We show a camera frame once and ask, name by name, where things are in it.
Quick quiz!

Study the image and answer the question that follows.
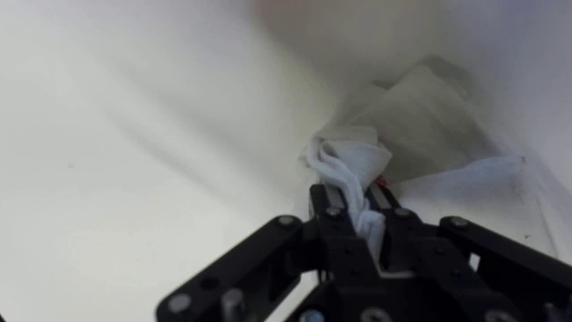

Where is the white towel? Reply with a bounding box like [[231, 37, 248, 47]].
[[297, 56, 565, 280]]

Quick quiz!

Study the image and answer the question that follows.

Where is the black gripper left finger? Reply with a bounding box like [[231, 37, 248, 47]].
[[155, 183, 381, 322]]

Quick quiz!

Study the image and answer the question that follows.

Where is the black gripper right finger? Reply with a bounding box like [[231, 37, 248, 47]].
[[363, 185, 572, 301]]

